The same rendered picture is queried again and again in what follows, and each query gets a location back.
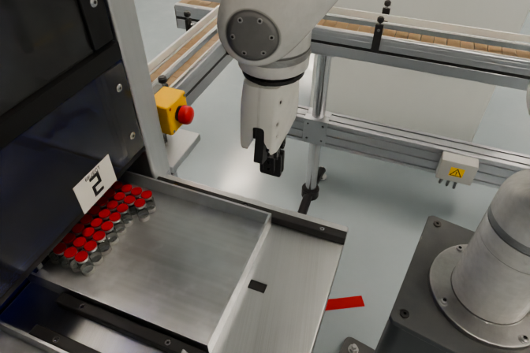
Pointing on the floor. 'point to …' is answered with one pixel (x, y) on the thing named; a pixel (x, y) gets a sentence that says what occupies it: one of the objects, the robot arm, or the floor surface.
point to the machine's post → (132, 61)
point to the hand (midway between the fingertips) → (271, 161)
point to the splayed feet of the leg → (311, 192)
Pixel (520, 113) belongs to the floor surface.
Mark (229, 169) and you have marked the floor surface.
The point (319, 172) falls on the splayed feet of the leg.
